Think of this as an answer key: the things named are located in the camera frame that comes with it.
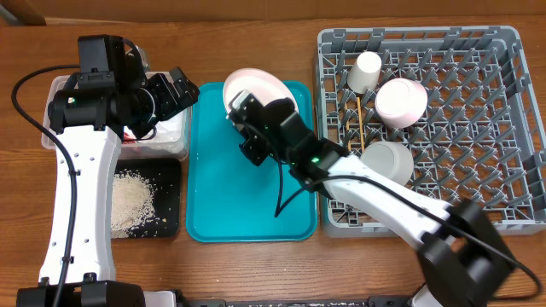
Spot spilled white rice pile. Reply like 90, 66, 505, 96
111, 171, 156, 239

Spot wooden chopstick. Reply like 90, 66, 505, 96
344, 120, 353, 151
357, 96, 365, 154

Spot clear plastic bin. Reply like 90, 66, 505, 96
41, 75, 192, 160

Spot teal plastic tray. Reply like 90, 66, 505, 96
186, 82, 318, 243

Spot red snack wrapper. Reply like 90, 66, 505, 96
123, 132, 137, 143

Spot black tray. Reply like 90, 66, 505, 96
114, 158, 182, 239

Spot large pink plate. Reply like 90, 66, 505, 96
223, 68, 299, 127

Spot grey bowl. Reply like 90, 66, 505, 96
360, 141, 414, 185

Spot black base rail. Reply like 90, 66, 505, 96
182, 295, 410, 307

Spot pale green cup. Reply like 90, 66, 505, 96
347, 51, 382, 94

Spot white napkin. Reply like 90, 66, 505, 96
152, 111, 187, 142

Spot grey dishwasher rack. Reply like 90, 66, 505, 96
315, 26, 545, 235

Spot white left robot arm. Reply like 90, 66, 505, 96
16, 35, 199, 306

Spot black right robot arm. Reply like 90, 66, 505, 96
225, 91, 514, 306

